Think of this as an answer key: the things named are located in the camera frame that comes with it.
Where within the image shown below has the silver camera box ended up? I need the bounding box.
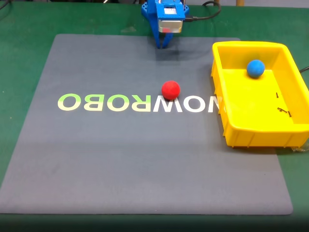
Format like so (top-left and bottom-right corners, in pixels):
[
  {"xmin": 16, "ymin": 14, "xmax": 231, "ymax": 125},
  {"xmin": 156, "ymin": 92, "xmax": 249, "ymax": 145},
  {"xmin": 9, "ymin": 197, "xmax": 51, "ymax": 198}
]
[{"xmin": 158, "ymin": 19, "xmax": 183, "ymax": 34}]

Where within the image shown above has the clear plastic bag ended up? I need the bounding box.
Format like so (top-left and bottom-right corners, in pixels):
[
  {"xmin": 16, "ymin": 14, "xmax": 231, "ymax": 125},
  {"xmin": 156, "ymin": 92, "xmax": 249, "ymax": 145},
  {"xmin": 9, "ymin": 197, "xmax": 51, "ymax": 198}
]
[{"xmin": 291, "ymin": 141, "xmax": 309, "ymax": 154}]

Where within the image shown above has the gray mat with NOWROBO print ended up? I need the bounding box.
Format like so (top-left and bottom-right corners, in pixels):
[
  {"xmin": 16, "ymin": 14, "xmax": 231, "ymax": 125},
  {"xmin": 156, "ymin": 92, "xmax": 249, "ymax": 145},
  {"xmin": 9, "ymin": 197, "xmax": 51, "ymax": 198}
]
[{"xmin": 0, "ymin": 33, "xmax": 294, "ymax": 216}]

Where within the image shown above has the blue ball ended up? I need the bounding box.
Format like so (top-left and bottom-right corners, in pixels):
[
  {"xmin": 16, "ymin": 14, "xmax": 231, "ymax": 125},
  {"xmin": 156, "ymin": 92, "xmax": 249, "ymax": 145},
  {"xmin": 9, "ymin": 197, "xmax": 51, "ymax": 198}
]
[{"xmin": 246, "ymin": 59, "xmax": 266, "ymax": 79}]

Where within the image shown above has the red ball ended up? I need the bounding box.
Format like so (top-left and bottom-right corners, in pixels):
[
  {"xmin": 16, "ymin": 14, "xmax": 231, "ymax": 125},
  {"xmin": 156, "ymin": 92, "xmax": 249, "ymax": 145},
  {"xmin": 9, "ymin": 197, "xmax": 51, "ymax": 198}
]
[{"xmin": 161, "ymin": 80, "xmax": 181, "ymax": 101}]

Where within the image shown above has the black camera cable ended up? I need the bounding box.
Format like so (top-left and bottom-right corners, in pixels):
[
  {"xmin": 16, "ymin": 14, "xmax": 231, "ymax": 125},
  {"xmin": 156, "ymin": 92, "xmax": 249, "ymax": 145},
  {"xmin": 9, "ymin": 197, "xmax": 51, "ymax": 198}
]
[{"xmin": 184, "ymin": 0, "xmax": 222, "ymax": 23}]

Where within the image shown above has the yellow plastic bin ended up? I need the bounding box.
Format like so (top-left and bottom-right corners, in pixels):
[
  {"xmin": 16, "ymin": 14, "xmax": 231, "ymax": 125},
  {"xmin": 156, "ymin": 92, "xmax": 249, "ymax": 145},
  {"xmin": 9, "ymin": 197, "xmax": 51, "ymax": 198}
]
[{"xmin": 211, "ymin": 41, "xmax": 309, "ymax": 148}]

